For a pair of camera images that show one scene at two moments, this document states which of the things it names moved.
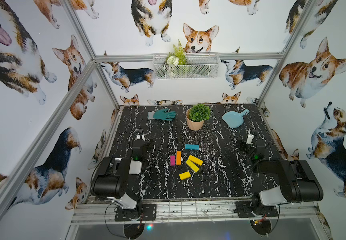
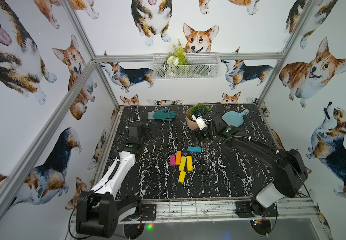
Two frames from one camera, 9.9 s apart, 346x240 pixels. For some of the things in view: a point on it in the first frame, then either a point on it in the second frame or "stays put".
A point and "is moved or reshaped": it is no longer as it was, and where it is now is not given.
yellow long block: [195, 159] → [190, 164]
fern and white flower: [177, 57] stays put
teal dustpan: [234, 119] stays put
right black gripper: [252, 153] → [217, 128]
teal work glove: [161, 114] stays put
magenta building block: [172, 160] stays put
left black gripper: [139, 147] → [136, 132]
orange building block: [178, 156] stays put
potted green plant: [196, 115] stays put
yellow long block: [194, 167] → [182, 163]
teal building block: [190, 146] is moved or reshaped
